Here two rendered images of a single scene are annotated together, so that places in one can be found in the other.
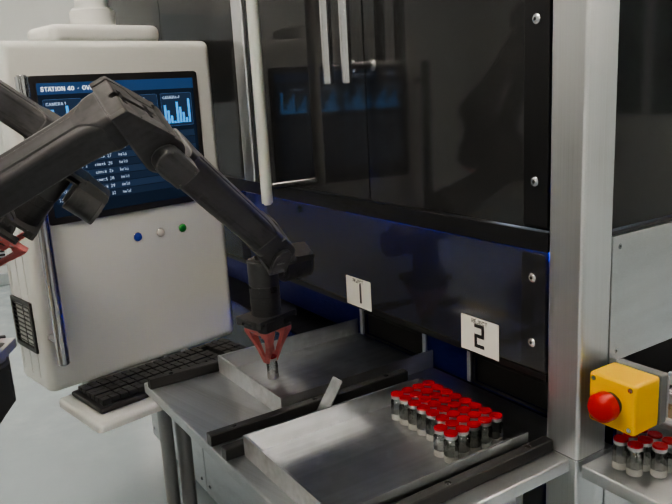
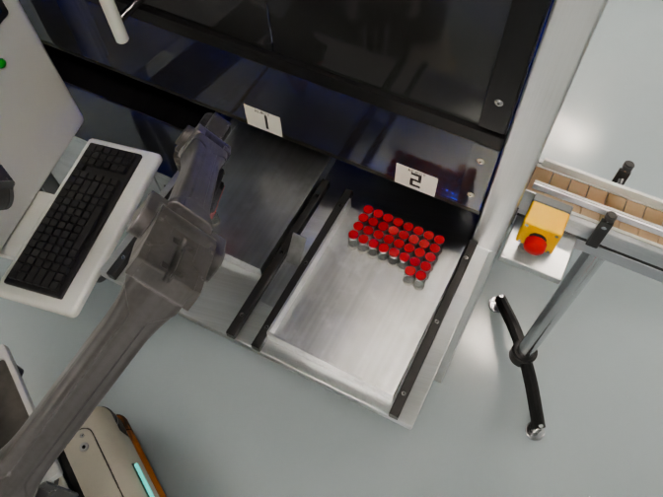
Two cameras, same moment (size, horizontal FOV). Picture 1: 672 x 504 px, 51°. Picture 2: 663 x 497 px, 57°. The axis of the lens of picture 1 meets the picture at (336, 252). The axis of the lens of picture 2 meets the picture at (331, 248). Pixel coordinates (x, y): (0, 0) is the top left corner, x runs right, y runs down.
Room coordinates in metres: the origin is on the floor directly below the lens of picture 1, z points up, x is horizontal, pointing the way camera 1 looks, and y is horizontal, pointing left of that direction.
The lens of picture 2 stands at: (0.56, 0.24, 1.98)
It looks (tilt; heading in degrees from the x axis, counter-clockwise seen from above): 60 degrees down; 332
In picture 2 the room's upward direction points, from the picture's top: 3 degrees counter-clockwise
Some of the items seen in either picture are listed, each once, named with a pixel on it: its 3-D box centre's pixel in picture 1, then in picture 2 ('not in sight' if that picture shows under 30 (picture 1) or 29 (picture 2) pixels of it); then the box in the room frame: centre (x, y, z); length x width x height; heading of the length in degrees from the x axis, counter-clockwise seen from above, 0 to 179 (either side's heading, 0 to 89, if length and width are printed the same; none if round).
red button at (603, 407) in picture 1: (605, 406); (536, 243); (0.87, -0.35, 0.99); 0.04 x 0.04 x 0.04; 33
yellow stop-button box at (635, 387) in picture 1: (626, 396); (543, 224); (0.89, -0.38, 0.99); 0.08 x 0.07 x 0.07; 123
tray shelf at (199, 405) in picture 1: (343, 413); (303, 248); (1.14, 0.00, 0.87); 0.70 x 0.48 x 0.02; 33
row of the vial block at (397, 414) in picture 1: (428, 422); (388, 254); (1.02, -0.13, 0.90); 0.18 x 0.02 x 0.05; 32
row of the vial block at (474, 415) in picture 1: (449, 414); (398, 238); (1.05, -0.17, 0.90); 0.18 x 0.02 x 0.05; 32
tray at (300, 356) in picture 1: (324, 361); (249, 186); (1.32, 0.03, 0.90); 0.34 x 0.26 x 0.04; 123
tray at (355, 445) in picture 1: (383, 444); (368, 292); (0.98, -0.06, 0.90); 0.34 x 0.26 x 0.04; 122
